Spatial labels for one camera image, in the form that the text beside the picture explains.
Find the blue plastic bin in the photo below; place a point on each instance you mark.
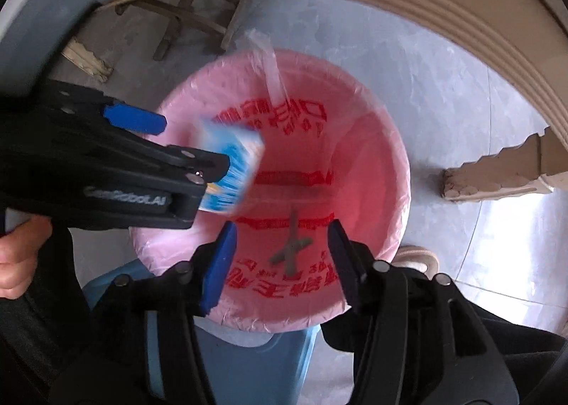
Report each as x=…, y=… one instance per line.
x=248, y=365

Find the pink plastic bin bag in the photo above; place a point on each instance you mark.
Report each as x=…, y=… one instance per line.
x=337, y=152

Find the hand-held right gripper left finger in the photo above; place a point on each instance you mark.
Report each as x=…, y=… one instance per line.
x=219, y=267

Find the grey cross-shaped scrap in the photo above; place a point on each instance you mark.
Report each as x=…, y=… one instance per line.
x=290, y=249

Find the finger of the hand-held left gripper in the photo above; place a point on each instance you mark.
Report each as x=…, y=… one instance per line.
x=195, y=163
x=133, y=118

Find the person's dark jacket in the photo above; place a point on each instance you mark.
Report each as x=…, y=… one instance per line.
x=40, y=343

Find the person's beige shoe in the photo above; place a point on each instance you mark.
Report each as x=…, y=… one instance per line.
x=417, y=256

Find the blue white paper packet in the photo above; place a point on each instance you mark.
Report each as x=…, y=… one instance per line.
x=237, y=152

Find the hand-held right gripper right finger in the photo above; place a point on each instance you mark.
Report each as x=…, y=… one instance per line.
x=344, y=267

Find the large carved beige table foot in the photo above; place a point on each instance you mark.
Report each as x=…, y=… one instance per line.
x=492, y=174

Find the wooden stool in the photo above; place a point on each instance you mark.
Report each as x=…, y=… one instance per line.
x=177, y=14

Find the small carved beige table foot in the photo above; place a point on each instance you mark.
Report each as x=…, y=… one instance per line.
x=86, y=59

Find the person's left hand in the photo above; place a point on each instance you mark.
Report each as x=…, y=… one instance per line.
x=17, y=258

